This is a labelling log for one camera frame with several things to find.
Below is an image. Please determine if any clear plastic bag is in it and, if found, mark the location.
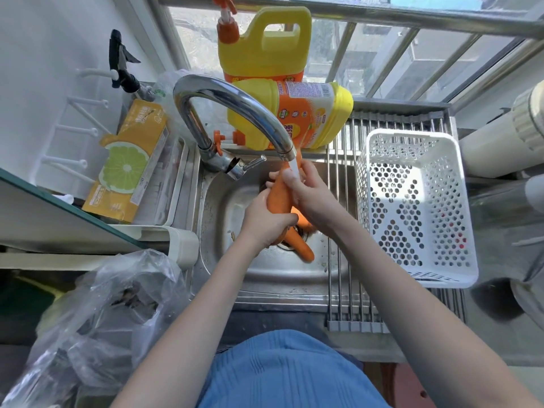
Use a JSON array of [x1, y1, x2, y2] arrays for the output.
[[0, 249, 193, 408]]

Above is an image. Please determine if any person's right hand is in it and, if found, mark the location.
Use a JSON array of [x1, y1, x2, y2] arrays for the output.
[[267, 160, 354, 234]]

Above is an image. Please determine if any white wall peg rack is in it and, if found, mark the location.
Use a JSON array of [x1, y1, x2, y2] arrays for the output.
[[34, 67, 118, 188]]

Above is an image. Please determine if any stainless steel sink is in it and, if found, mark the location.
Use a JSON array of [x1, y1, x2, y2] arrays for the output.
[[190, 148, 363, 311]]

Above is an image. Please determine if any white perforated plastic basket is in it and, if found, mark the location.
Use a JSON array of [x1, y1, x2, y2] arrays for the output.
[[356, 128, 480, 289]]

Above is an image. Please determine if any white plastic dish tray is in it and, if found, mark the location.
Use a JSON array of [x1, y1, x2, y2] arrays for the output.
[[108, 135, 200, 273]]

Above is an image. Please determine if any person's left hand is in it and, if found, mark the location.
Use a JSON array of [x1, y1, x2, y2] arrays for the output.
[[239, 189, 299, 251]]

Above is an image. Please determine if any chrome sink faucet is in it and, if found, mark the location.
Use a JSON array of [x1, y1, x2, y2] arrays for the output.
[[173, 74, 298, 181]]

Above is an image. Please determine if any glass shelf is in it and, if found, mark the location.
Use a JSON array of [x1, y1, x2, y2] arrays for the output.
[[0, 167, 146, 256]]

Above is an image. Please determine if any yellow detergent jug with pump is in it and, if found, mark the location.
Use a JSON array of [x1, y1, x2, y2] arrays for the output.
[[212, 0, 313, 84]]

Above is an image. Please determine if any yellow box with lime print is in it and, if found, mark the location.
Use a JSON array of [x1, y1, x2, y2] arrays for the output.
[[81, 99, 170, 224]]

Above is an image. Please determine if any black trigger spray bottle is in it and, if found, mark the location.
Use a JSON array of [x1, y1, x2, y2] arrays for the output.
[[108, 29, 156, 102]]

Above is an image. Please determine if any clear plastic container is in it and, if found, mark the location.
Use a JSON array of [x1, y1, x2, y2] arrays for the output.
[[467, 174, 544, 332]]

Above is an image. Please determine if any person's left forearm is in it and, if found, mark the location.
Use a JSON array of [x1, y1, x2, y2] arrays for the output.
[[110, 240, 261, 408]]

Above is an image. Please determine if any person's right forearm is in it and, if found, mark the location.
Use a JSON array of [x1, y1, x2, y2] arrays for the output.
[[329, 216, 542, 408]]

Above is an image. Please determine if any yellow detergent jug orange label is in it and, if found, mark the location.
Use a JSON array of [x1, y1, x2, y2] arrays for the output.
[[212, 78, 354, 152]]

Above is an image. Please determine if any white cylindrical filter housing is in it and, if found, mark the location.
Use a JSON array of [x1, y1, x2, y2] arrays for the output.
[[458, 80, 544, 180]]

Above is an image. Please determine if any metal window railing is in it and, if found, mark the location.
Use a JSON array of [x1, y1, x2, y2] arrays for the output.
[[146, 0, 544, 104]]

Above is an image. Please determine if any large orange carrot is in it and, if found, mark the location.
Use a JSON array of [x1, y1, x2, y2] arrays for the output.
[[265, 148, 304, 215]]

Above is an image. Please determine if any roll-up metal drying rack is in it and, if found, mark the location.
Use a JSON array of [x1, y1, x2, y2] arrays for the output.
[[326, 109, 468, 334]]

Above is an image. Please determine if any long orange carrot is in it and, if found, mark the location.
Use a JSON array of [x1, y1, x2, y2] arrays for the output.
[[276, 227, 316, 263]]

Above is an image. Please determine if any blue ribbed shirt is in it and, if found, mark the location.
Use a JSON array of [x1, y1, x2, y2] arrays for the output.
[[197, 329, 392, 408]]

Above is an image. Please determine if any crumpled clear plastic wrap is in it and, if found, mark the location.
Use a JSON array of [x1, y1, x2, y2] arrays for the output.
[[150, 69, 232, 146]]

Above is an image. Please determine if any small orange carrot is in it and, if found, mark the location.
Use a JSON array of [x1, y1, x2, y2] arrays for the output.
[[292, 210, 315, 232]]

